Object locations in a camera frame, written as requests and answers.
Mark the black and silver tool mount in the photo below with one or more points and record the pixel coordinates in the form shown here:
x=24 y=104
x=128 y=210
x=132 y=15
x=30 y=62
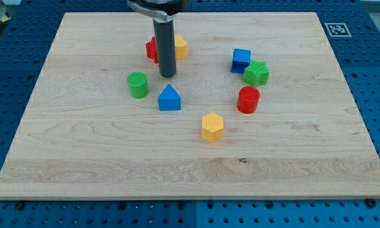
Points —
x=160 y=11

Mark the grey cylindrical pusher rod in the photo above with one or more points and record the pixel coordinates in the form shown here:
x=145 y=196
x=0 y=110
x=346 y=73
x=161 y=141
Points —
x=165 y=45

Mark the yellow heart block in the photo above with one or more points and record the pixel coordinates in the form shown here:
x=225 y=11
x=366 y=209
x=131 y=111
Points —
x=180 y=46

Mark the red star block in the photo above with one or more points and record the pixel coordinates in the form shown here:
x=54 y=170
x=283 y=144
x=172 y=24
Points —
x=151 y=50

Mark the green star block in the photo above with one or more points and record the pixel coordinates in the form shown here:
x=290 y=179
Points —
x=256 y=74

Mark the green cylinder block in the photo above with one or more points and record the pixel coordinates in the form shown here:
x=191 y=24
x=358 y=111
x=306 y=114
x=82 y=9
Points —
x=138 y=84

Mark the blue triangle block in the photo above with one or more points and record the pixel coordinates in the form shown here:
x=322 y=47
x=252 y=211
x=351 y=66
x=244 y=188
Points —
x=169 y=99

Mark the blue cube block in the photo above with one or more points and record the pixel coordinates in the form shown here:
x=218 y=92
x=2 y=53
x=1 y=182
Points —
x=240 y=60

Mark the yellow hexagon block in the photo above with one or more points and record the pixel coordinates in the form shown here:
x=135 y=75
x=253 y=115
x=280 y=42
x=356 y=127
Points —
x=212 y=127

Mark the red cylinder block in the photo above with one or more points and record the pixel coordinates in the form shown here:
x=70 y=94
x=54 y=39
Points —
x=248 y=99

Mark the light wooden board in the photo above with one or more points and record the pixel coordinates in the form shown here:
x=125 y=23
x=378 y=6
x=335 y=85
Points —
x=84 y=137

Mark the white fiducial marker tag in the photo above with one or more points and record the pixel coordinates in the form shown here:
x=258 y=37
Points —
x=337 y=29

